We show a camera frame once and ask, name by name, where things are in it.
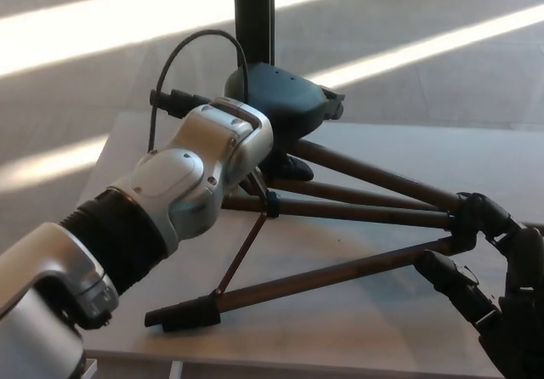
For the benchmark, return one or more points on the white table frame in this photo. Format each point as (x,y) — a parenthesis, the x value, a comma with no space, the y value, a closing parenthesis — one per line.
(176,370)

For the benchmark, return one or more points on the brown and black camera tripod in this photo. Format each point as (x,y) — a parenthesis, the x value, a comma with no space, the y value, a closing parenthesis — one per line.
(361,214)

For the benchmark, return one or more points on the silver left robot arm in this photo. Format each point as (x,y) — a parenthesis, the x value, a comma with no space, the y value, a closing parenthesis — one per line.
(204,149)

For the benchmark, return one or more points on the black vertical post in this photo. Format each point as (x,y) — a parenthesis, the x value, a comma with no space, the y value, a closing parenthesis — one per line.
(253,13)

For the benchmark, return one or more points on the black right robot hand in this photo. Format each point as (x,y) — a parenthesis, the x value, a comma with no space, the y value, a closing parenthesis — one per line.
(523,311)

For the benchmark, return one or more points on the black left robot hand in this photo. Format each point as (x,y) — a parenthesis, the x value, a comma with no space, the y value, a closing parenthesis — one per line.
(280,98)

